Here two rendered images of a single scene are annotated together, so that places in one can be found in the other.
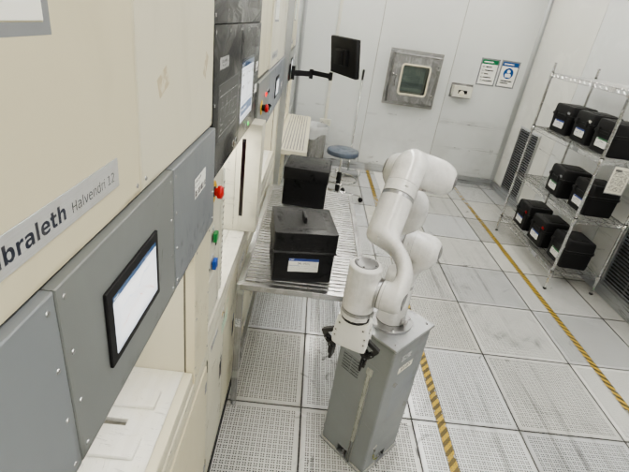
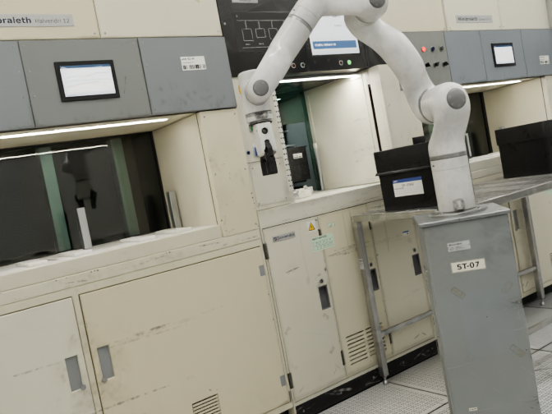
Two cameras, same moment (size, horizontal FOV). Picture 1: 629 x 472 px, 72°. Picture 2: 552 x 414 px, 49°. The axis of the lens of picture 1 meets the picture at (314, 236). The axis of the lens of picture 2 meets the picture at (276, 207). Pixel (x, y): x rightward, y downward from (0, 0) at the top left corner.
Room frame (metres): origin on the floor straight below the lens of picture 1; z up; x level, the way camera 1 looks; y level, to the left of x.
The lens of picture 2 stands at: (-0.08, -1.74, 1.00)
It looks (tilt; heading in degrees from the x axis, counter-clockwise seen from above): 3 degrees down; 58
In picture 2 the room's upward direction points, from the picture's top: 11 degrees counter-clockwise
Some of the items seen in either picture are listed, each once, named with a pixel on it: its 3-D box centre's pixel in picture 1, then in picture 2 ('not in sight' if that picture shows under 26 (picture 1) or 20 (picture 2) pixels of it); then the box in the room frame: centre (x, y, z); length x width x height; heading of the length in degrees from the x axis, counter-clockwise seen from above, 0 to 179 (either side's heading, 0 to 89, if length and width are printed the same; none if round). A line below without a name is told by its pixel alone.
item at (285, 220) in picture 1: (303, 227); (420, 152); (1.81, 0.06, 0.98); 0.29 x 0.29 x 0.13; 11
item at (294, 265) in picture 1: (299, 251); (426, 182); (1.81, 0.06, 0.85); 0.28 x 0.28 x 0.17; 11
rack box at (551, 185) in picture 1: (567, 181); not in sight; (3.93, -2.24, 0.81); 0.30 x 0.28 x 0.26; 178
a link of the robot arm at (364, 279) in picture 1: (363, 285); (255, 91); (0.93, -0.14, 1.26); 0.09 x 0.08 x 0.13; 68
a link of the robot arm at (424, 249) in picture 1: (414, 259); (447, 121); (1.48, -0.40, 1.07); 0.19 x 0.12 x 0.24; 68
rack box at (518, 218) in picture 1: (532, 215); not in sight; (4.27, -2.23, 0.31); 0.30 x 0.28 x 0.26; 0
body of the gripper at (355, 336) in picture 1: (352, 329); (263, 137); (0.93, -0.14, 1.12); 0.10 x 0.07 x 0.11; 68
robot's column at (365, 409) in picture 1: (372, 385); (476, 324); (1.49, -0.37, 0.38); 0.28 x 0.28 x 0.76; 48
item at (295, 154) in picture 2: not in sight; (279, 162); (1.70, 0.96, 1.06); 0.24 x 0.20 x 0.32; 3
